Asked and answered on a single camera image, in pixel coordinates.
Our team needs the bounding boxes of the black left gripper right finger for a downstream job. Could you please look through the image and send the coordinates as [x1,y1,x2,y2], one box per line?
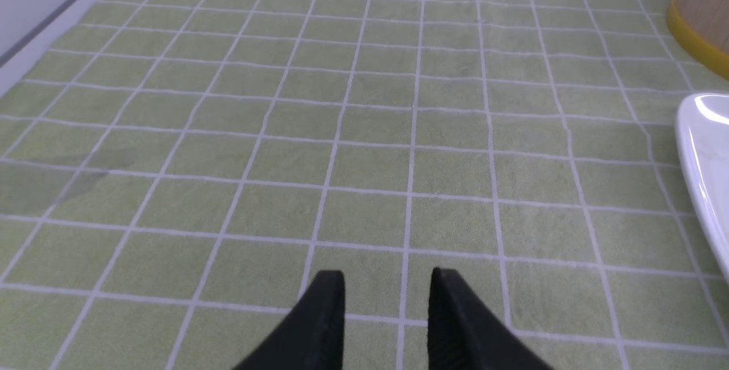
[427,267,552,369]

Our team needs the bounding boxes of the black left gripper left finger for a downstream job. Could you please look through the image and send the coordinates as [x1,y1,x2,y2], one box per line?
[234,270,346,369]

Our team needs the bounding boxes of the white square plate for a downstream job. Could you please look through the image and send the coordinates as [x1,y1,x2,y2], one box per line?
[676,93,728,278]

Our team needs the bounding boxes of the green checkered tablecloth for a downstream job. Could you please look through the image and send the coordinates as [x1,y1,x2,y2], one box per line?
[1,0,727,369]

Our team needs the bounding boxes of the bamboo steamer basket yellow rim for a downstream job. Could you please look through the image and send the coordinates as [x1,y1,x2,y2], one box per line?
[666,0,728,79]

